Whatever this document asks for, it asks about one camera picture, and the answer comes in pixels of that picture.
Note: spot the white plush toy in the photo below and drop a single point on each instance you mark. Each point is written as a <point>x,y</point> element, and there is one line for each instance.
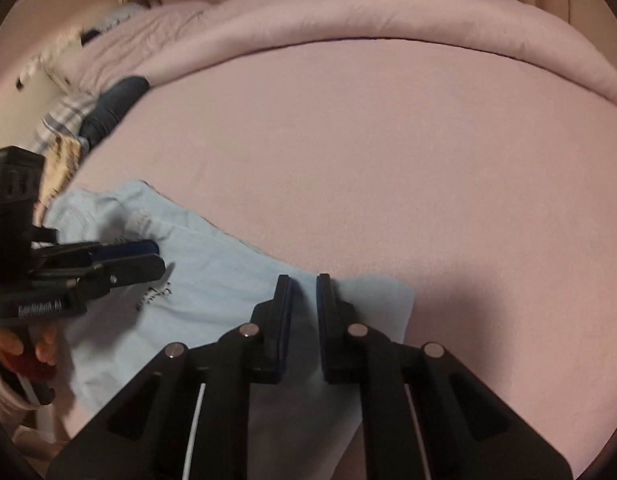
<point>63,44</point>

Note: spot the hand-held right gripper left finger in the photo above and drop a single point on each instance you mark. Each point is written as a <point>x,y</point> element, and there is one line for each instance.
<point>287,320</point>

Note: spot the cream printed cloth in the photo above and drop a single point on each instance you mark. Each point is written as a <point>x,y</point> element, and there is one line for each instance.
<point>63,166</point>

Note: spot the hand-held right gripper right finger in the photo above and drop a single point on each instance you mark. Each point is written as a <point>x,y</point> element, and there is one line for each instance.
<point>322,340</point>

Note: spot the person's left hand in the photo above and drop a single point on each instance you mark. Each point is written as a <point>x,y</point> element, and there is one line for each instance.
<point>3,337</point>

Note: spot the beige headboard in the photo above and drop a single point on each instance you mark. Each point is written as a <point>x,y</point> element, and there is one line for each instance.
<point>13,110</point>

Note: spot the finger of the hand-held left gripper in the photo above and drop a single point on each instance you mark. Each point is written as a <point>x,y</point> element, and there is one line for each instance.
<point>128,248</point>
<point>138,269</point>

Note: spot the pink duvet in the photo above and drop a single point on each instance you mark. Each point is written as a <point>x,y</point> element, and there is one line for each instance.
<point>363,10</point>

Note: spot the light blue strawberry pants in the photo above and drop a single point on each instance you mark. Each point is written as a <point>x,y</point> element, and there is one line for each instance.
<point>213,280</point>

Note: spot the dark blue folded clothing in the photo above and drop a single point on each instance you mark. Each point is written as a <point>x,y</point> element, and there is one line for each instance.
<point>113,105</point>

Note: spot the plaid pillow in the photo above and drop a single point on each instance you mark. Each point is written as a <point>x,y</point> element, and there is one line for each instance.
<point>63,119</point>

